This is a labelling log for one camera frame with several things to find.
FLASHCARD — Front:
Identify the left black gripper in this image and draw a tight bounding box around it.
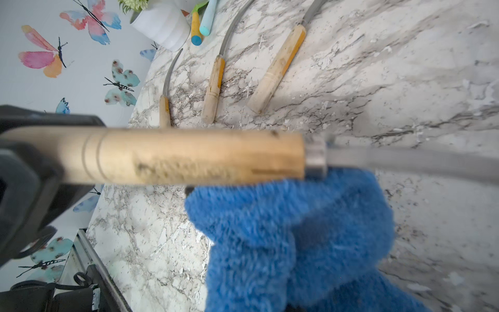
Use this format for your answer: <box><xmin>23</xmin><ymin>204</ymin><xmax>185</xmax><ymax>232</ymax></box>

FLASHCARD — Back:
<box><xmin>0</xmin><ymin>104</ymin><xmax>106</xmax><ymax>268</ymax></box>

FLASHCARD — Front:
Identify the blue rag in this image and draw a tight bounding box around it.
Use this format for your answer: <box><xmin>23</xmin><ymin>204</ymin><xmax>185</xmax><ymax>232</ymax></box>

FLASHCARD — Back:
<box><xmin>185</xmin><ymin>169</ymin><xmax>426</xmax><ymax>311</ymax></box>

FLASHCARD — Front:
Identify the light blue toy tool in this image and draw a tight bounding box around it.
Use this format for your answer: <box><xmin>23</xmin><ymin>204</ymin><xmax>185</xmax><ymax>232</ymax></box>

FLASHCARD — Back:
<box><xmin>200</xmin><ymin>0</ymin><xmax>218</xmax><ymax>36</ymax></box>

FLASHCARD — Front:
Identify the sickle wooden handle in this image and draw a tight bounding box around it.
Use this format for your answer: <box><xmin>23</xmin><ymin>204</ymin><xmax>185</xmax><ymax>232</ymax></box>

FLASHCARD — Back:
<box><xmin>201</xmin><ymin>0</ymin><xmax>254</xmax><ymax>124</ymax></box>
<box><xmin>3</xmin><ymin>126</ymin><xmax>498</xmax><ymax>185</ymax></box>
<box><xmin>247</xmin><ymin>0</ymin><xmax>326</xmax><ymax>114</ymax></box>
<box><xmin>159</xmin><ymin>48</ymin><xmax>183</xmax><ymax>129</ymax></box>

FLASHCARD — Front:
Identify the potted artificial plant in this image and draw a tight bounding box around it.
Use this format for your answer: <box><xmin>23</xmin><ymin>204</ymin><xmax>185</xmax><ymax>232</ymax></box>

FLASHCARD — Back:
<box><xmin>130</xmin><ymin>1</ymin><xmax>191</xmax><ymax>52</ymax></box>

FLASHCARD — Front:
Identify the green yellow toy brush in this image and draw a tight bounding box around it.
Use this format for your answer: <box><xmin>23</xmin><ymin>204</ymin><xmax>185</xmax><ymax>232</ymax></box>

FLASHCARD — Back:
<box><xmin>191</xmin><ymin>0</ymin><xmax>209</xmax><ymax>46</ymax></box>

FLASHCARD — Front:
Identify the aluminium front rail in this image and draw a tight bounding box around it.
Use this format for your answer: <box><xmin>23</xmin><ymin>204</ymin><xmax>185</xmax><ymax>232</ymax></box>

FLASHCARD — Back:
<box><xmin>57</xmin><ymin>229</ymin><xmax>132</xmax><ymax>311</ymax></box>

